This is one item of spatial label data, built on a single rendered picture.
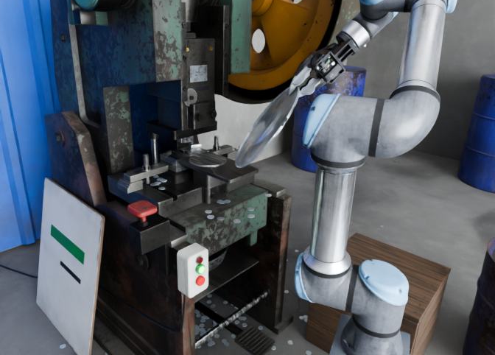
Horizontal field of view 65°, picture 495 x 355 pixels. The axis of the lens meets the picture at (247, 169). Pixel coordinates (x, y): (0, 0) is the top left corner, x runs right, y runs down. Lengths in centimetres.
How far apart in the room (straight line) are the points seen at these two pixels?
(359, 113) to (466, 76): 352
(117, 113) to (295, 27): 70
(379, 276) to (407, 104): 41
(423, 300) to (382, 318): 53
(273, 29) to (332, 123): 82
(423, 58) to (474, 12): 338
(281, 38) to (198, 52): 37
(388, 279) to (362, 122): 40
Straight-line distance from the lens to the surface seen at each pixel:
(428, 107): 81
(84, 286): 161
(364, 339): 106
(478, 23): 424
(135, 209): 105
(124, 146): 147
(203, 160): 131
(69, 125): 150
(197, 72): 128
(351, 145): 78
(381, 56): 452
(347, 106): 78
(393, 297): 98
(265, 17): 156
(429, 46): 91
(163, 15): 113
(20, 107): 231
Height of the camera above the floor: 122
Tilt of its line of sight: 21 degrees down
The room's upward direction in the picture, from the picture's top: 2 degrees clockwise
